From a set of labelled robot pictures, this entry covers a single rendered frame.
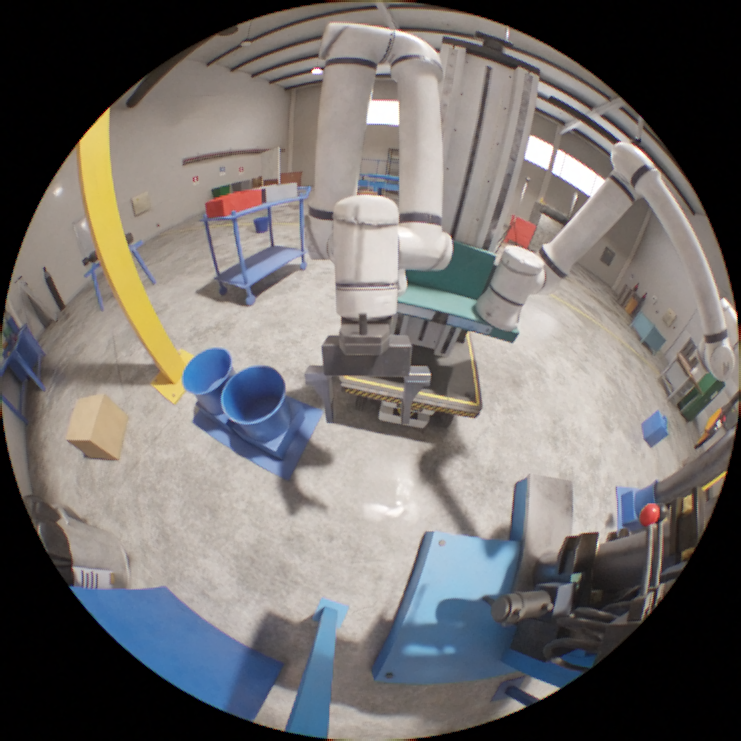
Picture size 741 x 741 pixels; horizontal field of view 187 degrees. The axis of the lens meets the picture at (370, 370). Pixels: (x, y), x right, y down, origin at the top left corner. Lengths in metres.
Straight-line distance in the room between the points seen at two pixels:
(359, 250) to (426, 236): 0.19
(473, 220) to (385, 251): 0.70
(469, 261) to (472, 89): 0.71
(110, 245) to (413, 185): 1.37
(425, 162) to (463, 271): 0.55
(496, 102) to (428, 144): 0.58
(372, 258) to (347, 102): 0.44
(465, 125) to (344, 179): 0.52
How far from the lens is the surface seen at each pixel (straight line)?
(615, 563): 1.09
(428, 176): 0.47
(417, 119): 0.53
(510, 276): 0.82
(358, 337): 0.25
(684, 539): 0.86
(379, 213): 0.29
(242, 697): 1.15
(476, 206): 0.95
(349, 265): 0.29
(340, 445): 1.21
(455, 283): 0.94
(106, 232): 1.46
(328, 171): 0.63
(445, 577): 1.13
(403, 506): 1.17
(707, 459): 2.32
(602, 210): 0.93
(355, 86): 0.63
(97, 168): 1.51
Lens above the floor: 1.13
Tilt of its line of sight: 50 degrees down
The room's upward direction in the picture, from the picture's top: 9 degrees clockwise
